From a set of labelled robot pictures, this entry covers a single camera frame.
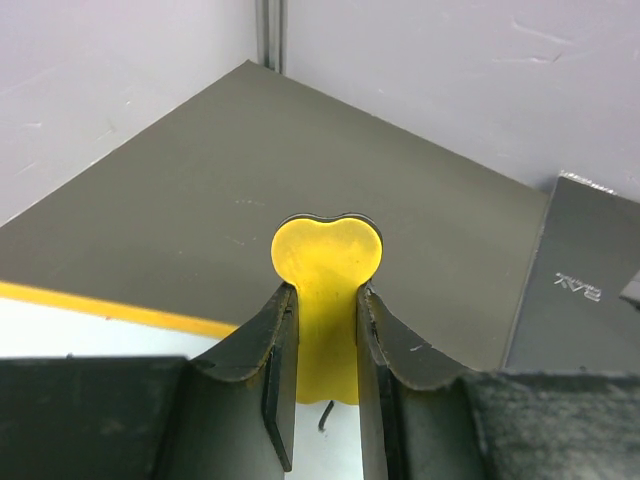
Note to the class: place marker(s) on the yellow bone-shaped eraser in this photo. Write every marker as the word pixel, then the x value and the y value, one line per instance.
pixel 326 260

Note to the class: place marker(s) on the yellow-framed whiteboard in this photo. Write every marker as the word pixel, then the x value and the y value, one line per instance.
pixel 327 443

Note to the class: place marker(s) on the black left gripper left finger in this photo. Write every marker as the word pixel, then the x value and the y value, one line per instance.
pixel 228 413

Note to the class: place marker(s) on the aluminium corner post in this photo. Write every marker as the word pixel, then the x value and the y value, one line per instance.
pixel 271 33

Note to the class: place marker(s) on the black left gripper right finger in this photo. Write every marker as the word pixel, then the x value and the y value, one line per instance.
pixel 424 415

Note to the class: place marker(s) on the black notebook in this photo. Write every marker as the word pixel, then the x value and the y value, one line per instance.
pixel 570 316

